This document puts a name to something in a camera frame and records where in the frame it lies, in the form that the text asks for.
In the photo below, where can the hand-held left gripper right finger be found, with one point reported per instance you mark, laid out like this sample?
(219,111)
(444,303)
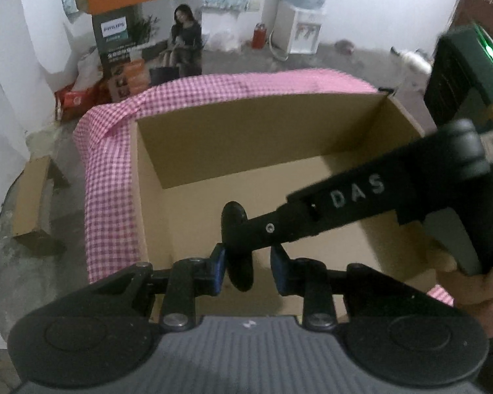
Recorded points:
(278,269)

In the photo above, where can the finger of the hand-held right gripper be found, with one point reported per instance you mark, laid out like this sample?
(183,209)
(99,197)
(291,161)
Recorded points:
(279,227)

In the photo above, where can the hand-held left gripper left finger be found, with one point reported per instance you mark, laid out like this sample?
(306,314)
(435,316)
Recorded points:
(218,269)

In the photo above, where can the black round object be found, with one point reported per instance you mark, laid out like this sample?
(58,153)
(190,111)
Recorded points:
(240,269)

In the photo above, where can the brown cardboard box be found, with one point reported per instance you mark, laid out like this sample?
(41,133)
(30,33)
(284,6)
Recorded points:
(271,160)

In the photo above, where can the person's right hand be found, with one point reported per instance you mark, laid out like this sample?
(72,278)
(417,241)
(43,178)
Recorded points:
(489,295)

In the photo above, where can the pink checked cloth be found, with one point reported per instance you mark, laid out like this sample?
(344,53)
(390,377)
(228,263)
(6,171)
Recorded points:
(111,197)

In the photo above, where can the brown wooden door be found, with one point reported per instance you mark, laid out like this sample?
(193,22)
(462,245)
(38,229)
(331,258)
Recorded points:
(482,8)

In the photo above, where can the red canister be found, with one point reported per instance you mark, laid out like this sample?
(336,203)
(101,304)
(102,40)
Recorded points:
(259,36)

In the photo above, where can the white plastic bag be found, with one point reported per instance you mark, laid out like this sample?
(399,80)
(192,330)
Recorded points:
(224,41)

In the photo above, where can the white water dispenser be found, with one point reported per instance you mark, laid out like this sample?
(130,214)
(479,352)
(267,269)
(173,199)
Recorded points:
(298,28)

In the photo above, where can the small open cardboard box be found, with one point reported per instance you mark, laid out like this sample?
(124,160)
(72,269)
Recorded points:
(28,201)

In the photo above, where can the printed appliance box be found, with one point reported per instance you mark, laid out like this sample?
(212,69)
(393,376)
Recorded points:
(148,61)

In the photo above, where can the orange snack bag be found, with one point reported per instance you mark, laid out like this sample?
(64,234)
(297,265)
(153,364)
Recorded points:
(76,102)

